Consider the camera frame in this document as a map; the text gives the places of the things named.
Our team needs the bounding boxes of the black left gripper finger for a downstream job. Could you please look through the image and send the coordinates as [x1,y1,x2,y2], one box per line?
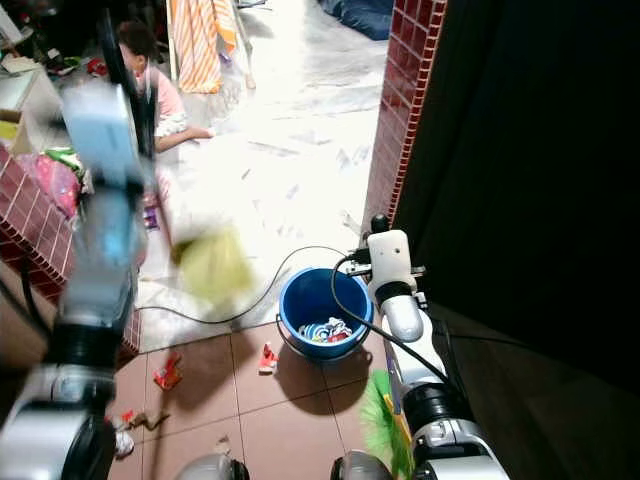
[100,10,141,93]

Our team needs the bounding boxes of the yellow-green dustpan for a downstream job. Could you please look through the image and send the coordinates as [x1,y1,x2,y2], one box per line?
[175,226,258,309]

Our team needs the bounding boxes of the green broom with blue handle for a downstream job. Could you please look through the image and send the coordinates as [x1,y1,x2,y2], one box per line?
[362,330,417,480]

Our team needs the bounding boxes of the small floor litter scraps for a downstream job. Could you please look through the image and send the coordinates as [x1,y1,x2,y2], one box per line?
[104,404,173,461]

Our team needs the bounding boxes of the child in pink shirt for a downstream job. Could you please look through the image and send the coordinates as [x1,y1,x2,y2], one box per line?
[115,19,217,153]

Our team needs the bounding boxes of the blue plastic bucket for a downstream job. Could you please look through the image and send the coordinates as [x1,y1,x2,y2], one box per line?
[277,266,374,363]

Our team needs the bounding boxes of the colourful rubbish pile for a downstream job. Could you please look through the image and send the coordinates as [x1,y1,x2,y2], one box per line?
[298,316,355,345]

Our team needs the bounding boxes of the orange striped cloth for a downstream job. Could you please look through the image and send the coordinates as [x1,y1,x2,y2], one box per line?
[166,0,243,96]

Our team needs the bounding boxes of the pink patterned bag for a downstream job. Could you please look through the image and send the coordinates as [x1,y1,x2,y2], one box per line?
[38,150,83,219]

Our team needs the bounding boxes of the white cabinet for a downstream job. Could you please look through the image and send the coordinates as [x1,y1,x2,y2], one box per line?
[0,64,63,153]

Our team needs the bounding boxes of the red and white wrapper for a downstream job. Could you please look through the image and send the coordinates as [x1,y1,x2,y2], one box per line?
[256,342,280,377]

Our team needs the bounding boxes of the grey right robot foot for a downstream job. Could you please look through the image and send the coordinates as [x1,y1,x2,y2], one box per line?
[330,449,383,480]

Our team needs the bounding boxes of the grey robot foot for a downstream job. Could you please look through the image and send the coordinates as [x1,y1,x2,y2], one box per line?
[172,450,239,480]
[330,449,383,480]

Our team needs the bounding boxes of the crumpled red wrapper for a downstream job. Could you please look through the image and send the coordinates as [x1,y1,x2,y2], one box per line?
[152,350,184,392]

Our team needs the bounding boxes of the dark blue mattress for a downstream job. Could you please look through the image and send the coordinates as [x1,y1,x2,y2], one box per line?
[318,0,397,43]

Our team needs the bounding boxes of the grey left robot foot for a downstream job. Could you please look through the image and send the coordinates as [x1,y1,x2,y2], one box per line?
[172,450,239,480]

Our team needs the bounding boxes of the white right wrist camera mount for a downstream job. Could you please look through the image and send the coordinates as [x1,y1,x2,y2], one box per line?
[356,229,425,297]

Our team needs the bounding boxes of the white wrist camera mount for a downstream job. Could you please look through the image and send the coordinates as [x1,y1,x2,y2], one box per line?
[356,229,425,297]
[60,83,147,191]

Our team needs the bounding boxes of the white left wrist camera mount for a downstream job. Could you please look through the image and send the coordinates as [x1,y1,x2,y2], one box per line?
[60,83,147,191]

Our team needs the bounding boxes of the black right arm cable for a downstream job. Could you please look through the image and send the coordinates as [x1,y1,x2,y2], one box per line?
[328,252,463,387]

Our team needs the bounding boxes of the black floor cable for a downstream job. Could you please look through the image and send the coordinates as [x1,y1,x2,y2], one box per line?
[138,244,349,327]

